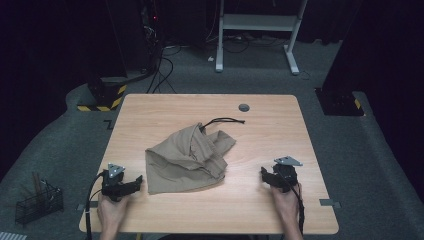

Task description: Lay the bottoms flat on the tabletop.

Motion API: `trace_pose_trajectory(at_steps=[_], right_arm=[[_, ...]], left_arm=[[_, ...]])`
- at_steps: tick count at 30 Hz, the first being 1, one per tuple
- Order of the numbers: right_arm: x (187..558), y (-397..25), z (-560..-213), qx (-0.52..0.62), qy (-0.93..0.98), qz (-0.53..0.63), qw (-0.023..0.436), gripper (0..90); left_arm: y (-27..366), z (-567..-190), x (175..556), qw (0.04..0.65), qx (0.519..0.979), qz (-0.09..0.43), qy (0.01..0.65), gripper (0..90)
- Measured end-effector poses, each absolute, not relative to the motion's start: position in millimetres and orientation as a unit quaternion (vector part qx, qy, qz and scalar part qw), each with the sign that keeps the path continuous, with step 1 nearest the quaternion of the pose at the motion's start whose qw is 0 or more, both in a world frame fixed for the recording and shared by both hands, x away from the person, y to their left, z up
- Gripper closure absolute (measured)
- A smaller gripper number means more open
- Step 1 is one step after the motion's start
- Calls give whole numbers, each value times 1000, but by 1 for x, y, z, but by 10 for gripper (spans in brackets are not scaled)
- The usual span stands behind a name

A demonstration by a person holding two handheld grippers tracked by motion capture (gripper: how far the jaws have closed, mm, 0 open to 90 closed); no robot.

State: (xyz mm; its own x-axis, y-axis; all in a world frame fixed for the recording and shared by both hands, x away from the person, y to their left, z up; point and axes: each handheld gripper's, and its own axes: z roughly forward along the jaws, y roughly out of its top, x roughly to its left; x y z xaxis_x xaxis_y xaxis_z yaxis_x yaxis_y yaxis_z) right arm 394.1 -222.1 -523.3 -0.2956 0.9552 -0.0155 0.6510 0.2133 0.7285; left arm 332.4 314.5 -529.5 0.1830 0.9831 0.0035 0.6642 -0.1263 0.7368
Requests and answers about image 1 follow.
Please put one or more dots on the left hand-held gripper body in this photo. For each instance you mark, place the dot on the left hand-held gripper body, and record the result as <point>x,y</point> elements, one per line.
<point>113,181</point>

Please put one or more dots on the black yellow striped stand base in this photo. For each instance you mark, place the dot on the black yellow striped stand base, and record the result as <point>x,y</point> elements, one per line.
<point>106,96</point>

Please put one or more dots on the person's left hand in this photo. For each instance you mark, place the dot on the person's left hand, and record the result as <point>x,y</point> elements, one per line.
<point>111,210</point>

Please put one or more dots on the grey tape strip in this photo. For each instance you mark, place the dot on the grey tape strip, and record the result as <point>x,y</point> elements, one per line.
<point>330,202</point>

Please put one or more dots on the person's right hand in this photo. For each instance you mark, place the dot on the person's right hand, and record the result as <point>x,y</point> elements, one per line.
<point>286,203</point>

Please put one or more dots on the white metal desk frame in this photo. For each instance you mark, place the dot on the white metal desk frame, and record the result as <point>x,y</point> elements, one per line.
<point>256,22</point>

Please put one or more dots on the black floor tape mark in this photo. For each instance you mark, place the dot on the black floor tape mark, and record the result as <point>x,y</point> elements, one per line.
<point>109,124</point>

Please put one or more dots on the grey round table grommet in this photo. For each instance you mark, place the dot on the grey round table grommet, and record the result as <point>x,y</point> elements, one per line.
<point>244,107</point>

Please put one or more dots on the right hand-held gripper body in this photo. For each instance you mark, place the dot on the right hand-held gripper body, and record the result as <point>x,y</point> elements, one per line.
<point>285,175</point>

